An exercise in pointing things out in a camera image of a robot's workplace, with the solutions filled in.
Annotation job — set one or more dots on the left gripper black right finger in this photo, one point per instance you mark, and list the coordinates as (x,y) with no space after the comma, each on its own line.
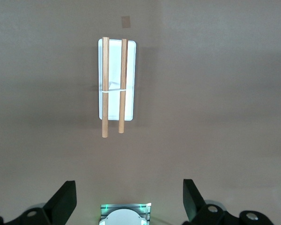
(201,215)

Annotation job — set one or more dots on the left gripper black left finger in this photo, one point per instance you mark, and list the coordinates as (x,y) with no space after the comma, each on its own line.
(58,208)

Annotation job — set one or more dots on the white rack with wooden bars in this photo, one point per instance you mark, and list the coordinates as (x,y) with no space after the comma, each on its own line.
(114,103)

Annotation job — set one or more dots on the brown tape square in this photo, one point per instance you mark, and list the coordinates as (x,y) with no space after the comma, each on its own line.
(126,22)

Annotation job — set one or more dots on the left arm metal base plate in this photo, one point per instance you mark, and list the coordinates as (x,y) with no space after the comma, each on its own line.
(107,207)

